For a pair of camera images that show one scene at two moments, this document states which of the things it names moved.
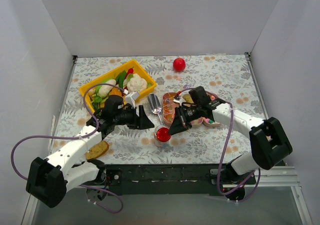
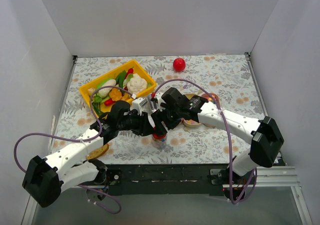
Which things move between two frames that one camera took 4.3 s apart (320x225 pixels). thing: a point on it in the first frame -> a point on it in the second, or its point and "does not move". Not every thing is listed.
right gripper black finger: (179, 123) -> (159, 128)
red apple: (179, 64) does not move
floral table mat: (226, 77) does not move
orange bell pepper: (115, 91) does not move
